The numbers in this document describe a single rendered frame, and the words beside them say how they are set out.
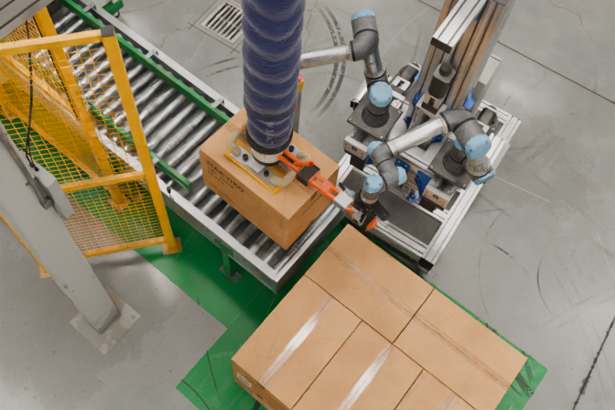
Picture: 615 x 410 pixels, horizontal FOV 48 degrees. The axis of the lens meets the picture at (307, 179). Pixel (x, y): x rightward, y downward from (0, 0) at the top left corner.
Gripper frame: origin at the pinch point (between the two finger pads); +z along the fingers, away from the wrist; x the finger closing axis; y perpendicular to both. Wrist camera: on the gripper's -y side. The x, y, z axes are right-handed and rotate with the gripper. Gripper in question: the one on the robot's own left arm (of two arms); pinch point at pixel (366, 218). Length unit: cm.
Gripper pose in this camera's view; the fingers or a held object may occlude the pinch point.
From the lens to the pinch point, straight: 325.6
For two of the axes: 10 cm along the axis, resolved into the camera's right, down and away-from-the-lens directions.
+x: -6.4, 6.6, -3.8
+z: -0.5, 4.6, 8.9
